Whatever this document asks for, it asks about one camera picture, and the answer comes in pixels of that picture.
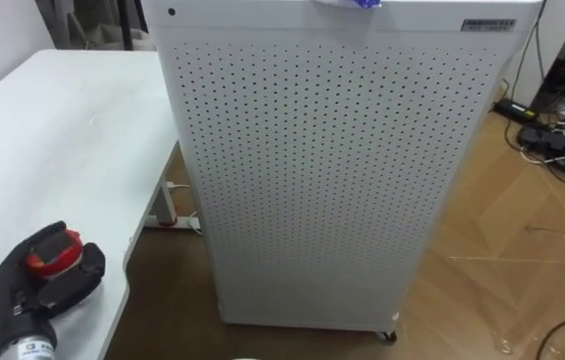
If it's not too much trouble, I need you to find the black hanging cable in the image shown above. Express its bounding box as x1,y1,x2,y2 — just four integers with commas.
504,0,549,104

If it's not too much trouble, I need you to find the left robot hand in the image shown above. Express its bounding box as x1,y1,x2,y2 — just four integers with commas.
0,220,107,359

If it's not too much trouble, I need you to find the white floor cable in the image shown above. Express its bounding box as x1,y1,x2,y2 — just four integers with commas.
166,182,203,234

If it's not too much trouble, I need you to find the blue and white plastic packet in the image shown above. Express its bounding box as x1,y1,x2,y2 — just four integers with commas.
314,0,383,10

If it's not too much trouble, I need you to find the black metal rack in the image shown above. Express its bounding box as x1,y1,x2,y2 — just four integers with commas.
34,0,157,52

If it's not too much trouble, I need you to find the white desk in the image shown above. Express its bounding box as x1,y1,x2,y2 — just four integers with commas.
0,48,203,360
504,0,565,109

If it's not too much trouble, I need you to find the white perforated cabinet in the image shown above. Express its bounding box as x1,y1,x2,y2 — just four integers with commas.
140,0,546,344

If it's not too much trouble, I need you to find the white cup with red lid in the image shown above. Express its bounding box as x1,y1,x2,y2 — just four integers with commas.
25,228,85,280

